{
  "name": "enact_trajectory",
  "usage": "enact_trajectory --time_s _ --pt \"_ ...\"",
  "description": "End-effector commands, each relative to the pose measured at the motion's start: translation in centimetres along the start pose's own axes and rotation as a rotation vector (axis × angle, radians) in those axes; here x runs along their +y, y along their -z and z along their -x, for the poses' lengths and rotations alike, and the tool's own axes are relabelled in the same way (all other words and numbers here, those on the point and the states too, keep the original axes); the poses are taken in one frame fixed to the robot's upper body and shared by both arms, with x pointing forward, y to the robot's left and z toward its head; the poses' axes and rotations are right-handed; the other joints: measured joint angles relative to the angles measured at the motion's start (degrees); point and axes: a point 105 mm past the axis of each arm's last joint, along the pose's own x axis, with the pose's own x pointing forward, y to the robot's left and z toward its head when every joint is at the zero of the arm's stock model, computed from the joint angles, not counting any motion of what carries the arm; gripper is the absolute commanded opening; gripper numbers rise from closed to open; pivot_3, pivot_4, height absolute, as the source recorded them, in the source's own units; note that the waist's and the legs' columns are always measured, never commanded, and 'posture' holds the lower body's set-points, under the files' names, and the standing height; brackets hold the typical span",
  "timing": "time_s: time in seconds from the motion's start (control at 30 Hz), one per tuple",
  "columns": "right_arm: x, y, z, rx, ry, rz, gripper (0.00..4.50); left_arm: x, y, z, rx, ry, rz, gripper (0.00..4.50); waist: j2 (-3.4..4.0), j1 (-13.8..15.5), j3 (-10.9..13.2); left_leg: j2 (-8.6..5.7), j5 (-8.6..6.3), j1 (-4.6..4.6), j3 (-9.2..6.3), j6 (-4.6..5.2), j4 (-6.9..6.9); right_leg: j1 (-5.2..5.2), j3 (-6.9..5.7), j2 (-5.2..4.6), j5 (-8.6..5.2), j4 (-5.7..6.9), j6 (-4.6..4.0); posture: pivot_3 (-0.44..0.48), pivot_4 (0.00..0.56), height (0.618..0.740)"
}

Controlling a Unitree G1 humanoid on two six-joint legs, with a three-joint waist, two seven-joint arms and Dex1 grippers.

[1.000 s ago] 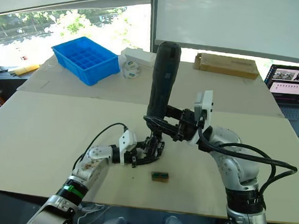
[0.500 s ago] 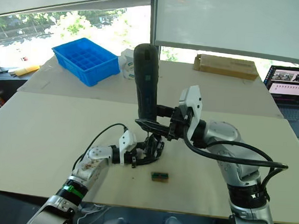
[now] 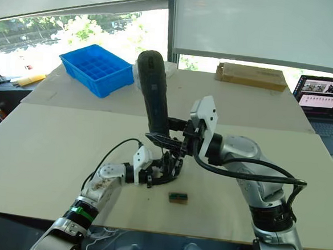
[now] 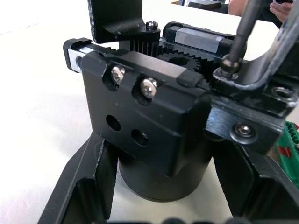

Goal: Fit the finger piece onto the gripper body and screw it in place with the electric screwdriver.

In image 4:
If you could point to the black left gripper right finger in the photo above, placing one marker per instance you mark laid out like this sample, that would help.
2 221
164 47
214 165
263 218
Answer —
268 200

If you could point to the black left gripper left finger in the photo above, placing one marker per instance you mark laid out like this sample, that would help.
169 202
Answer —
70 198

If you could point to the black gripper body workpiece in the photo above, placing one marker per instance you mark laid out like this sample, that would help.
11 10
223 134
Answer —
151 128

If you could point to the worn black finger piece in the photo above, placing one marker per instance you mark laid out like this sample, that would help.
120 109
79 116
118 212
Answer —
278 56

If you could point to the electric screwdriver metal bit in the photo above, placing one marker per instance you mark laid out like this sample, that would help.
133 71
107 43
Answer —
243 30

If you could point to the silver hex socket screw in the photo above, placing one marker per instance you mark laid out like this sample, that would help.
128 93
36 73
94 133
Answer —
244 129

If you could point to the silver round head screw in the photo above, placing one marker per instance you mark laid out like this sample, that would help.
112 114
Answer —
148 87
117 74

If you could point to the black L-shaped finger piece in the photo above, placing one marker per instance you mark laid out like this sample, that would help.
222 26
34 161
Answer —
116 21

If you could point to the black cap head screw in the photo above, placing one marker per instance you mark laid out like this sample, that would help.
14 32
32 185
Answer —
151 24

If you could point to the bystander bare hand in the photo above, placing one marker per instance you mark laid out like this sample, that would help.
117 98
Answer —
282 11

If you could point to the green plastic box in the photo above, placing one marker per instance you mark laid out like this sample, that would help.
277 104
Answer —
288 147

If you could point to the black chair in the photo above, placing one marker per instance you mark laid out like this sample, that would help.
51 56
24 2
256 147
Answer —
205 6

